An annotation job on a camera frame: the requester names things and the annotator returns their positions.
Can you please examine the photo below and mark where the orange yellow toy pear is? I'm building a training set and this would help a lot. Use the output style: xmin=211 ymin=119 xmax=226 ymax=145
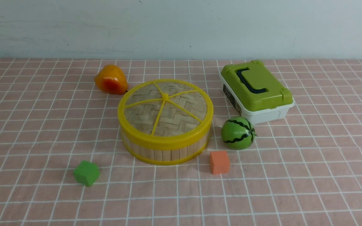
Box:
xmin=94 ymin=64 xmax=128 ymax=95

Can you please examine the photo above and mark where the bamboo steamer base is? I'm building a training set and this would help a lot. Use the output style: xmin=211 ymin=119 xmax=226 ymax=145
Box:
xmin=119 ymin=128 xmax=211 ymax=166

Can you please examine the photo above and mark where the green foam cube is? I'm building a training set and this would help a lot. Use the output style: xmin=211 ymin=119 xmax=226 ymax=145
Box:
xmin=73 ymin=160 xmax=100 ymax=186

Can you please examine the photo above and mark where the green toy watermelon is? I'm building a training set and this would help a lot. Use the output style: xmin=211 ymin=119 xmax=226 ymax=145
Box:
xmin=221 ymin=117 xmax=257 ymax=150

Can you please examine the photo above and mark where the green white storage box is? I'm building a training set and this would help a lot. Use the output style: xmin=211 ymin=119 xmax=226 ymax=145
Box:
xmin=220 ymin=60 xmax=295 ymax=125

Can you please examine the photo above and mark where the yellow woven steamer lid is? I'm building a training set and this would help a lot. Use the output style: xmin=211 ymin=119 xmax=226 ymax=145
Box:
xmin=118 ymin=79 xmax=214 ymax=150

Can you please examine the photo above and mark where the orange foam cube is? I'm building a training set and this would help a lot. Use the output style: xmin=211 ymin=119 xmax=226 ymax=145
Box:
xmin=209 ymin=150 xmax=230 ymax=175

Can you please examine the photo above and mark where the pink checkered tablecloth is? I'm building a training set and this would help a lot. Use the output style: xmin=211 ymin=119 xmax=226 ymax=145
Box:
xmin=0 ymin=58 xmax=362 ymax=226

